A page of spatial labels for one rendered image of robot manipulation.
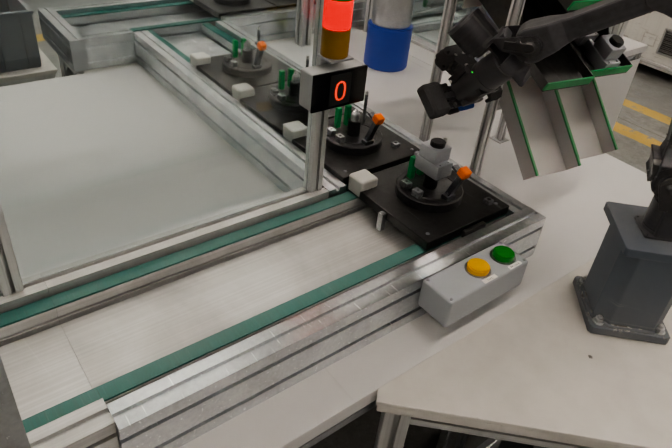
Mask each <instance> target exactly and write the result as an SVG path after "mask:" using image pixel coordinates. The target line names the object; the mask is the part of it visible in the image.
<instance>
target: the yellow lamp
mask: <svg viewBox="0 0 672 448"><path fill-rule="evenodd" d="M350 34H351V29H350V30H348V31H331V30H328V29H326V28H324V27H323V26H322V34H321V47H320V54H321V55H322V56H323V57H325V58H328V59H333V60H341V59H345V58H347V57H348V52H349V43H350Z"/></svg>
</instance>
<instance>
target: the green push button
mask: <svg viewBox="0 0 672 448"><path fill-rule="evenodd" d="M492 255H493V257H494V258H495V259H496V260H498V261H500V262H503V263H509V262H512V261H513V260H514V257H515V253H514V251H513V250H512V249H511V248H509V247H507V246H502V245H500V246H496V247H494V249H493V252H492Z"/></svg>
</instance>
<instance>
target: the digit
mask: <svg viewBox="0 0 672 448"><path fill-rule="evenodd" d="M351 80H352V72H347V73H342V74H337V75H333V76H331V82H330V93H329V104H328V107H331V106H335V105H339V104H343V103H347V102H349V98H350V89H351Z"/></svg>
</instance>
